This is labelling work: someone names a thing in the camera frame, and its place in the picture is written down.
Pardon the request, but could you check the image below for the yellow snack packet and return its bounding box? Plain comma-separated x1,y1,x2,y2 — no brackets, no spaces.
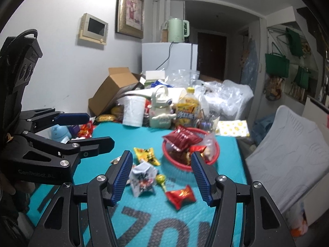
134,147,161,166

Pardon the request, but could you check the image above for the white paper towel roll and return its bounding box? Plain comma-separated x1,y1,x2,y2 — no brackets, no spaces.
123,96,146,128

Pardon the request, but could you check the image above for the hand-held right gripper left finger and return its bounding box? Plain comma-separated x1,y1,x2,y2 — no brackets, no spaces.
28,150,134,247

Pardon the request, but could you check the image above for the yellow iced tea bottle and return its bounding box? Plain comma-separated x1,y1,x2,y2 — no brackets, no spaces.
175,87,201,129

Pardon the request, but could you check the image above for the teal bubble mat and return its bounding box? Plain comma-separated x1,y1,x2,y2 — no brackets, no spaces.
26,121,251,247

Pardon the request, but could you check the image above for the red gold-print snack packet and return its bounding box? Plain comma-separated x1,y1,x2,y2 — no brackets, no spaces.
165,185,197,210

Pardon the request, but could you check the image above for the orange white plastic bag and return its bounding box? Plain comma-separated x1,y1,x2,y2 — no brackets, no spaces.
290,201,308,237

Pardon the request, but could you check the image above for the green tote bag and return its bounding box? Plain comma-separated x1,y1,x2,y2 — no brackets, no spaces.
265,53,290,78
294,67,310,89
285,28,304,57

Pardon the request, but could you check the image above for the red plastic mesh basket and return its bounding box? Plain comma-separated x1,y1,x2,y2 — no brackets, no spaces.
162,127,221,172

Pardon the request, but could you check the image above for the green electric kettle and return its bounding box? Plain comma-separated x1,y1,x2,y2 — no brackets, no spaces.
161,18,191,44

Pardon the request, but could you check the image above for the framed wall picture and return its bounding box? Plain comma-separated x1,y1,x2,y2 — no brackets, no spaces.
116,0,145,40

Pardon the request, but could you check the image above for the yellow snack bag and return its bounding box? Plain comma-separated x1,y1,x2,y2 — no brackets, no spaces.
96,114,118,123

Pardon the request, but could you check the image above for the clear glass cup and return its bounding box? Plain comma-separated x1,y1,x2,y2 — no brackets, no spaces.
199,116,220,134

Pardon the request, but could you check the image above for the dark brown snack packet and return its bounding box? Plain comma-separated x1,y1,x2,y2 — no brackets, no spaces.
170,150,192,164

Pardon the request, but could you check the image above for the white cartoon water bottle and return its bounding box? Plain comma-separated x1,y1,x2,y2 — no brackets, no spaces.
150,86,178,128

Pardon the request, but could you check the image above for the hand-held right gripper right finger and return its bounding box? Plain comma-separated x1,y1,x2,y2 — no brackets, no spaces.
191,151,296,247

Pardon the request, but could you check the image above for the white green carton box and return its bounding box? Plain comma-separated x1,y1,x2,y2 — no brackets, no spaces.
145,70,166,89

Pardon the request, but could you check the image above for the wall intercom panel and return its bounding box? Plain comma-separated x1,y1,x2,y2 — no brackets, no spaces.
78,13,109,46

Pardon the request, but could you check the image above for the black power cable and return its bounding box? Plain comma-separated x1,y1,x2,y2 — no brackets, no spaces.
154,42,176,71

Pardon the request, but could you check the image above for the pile of clear plastic bags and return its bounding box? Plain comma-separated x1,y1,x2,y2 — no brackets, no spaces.
195,80,254,121

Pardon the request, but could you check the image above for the red crinkled snack bag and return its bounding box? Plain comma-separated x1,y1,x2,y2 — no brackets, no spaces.
77,121,94,138

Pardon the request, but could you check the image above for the white quilted chair cushion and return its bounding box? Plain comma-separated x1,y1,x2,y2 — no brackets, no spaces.
245,105,327,214

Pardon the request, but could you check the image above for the open cardboard box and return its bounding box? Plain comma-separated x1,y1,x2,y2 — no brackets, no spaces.
89,67,144,117

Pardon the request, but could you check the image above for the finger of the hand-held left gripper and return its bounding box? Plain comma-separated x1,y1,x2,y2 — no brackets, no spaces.
18,132,115,170
22,109,90,133

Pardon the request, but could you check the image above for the yellow green lollipop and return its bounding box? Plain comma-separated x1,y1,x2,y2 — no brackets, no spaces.
156,174,168,192

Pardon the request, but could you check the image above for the clear zip bag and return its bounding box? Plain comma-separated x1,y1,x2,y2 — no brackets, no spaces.
166,69,199,88

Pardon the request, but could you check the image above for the small blue deer humidifier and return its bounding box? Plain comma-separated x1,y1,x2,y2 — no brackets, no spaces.
51,125,72,142

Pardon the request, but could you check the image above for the white mini fridge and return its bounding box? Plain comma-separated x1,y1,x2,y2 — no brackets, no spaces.
142,42,198,83

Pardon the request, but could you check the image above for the small red orange packet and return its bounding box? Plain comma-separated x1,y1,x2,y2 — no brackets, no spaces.
190,145,207,155

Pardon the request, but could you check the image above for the white peanut snack packet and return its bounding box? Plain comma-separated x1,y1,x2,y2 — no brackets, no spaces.
129,162,157,197

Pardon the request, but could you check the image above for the dark red snack packet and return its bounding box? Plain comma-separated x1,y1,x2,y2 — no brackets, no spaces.
162,125,203,151

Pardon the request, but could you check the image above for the clear plastic snack bag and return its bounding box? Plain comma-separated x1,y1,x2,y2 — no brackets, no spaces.
203,134,219,164

